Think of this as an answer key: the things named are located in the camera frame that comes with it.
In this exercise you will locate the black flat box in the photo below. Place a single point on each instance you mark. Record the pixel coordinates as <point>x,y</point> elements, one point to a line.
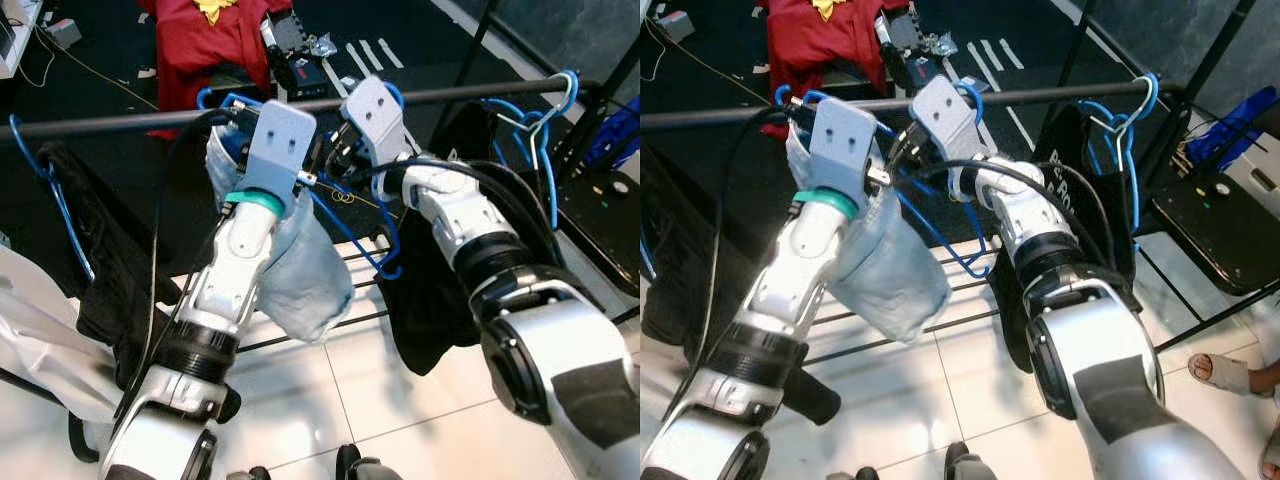
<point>310,78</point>
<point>925,72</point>

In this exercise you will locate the black T-shirt with white print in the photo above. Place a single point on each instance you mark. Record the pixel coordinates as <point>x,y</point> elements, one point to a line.
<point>1060,140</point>
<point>420,310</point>

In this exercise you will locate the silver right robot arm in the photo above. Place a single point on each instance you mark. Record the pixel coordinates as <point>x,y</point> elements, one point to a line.
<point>560,370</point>
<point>1110,360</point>

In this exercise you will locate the blue cloth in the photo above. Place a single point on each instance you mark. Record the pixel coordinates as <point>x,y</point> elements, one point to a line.
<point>615,135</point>
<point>1235,125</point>

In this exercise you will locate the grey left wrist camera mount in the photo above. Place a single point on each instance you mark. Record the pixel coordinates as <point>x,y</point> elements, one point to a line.
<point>845,150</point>
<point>280,150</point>

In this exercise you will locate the black robot right foot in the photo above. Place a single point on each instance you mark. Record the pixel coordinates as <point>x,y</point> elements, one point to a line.
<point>972,463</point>
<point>368,465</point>

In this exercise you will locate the white desk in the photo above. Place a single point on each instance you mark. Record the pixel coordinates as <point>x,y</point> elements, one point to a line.
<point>12,40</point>

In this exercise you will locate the crumpled clear plastic packet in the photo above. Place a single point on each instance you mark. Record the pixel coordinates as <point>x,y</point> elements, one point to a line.
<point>323,45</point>
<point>942,43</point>

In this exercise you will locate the black robot left foot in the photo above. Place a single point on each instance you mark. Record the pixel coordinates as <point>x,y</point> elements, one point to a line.
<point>852,475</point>
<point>247,473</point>

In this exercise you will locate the black robot foot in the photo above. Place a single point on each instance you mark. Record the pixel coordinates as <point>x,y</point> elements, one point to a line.
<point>972,463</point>
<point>852,475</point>
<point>368,465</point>
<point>247,473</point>

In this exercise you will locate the red shirt with yellow print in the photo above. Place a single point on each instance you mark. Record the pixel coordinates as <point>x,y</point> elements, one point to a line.
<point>820,50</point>
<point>200,50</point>

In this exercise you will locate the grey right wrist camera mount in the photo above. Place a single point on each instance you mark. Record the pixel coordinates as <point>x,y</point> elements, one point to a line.
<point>380,115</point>
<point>945,115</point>

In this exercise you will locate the white shiny garment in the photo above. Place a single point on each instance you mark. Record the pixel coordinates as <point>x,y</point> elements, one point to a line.
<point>40,350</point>

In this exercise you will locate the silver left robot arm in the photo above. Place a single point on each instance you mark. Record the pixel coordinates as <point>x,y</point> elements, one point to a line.
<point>230,290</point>
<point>790,300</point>

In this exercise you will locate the small grey box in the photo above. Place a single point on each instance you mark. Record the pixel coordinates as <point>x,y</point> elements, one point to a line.
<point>63,33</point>
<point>677,26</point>

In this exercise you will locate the long wide white tape strip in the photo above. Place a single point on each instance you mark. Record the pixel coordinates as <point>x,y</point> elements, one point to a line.
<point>1020,128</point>

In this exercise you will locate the long thin white tape strip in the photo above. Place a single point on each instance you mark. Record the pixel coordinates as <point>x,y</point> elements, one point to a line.
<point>357,58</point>
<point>972,58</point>

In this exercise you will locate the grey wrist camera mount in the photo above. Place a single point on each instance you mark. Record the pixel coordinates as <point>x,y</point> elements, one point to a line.
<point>280,150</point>
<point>845,150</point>
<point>380,115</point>
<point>945,115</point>

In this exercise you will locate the short white tape strip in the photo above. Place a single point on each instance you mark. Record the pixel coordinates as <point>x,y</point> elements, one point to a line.
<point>391,52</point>
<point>1012,52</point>
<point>373,55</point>
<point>994,55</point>

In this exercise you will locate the blue hanger with pale hook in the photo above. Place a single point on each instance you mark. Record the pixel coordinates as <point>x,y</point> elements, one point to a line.
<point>1132,180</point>
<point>548,180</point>

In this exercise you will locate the black metal clothes rack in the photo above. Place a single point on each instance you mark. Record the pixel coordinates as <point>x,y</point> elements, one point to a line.
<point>700,118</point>
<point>120,121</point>

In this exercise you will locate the light blue denim shorts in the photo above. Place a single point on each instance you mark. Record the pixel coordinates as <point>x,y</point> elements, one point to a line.
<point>310,290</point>
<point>890,290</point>

